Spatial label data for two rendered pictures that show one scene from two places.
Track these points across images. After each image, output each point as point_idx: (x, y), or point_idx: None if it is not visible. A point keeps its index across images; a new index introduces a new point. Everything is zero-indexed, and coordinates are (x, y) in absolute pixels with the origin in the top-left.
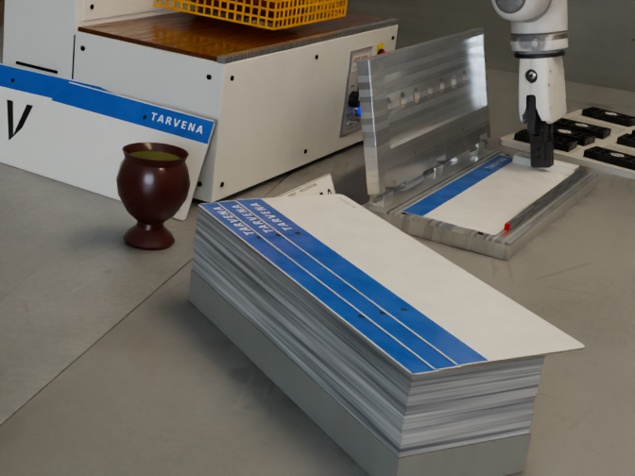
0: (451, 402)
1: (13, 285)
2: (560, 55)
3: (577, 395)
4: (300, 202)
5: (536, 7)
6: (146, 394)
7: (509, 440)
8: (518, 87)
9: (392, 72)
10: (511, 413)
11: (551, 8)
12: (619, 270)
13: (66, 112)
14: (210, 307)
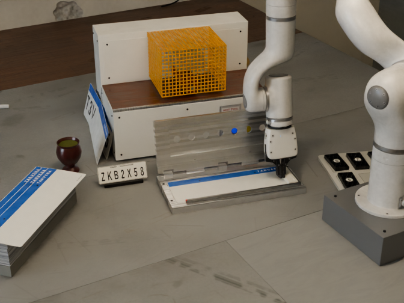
0: None
1: (6, 176)
2: (280, 129)
3: (76, 266)
4: (65, 174)
5: (253, 107)
6: None
7: (2, 266)
8: None
9: (183, 125)
10: (2, 258)
11: (271, 108)
12: (207, 232)
13: (98, 114)
14: None
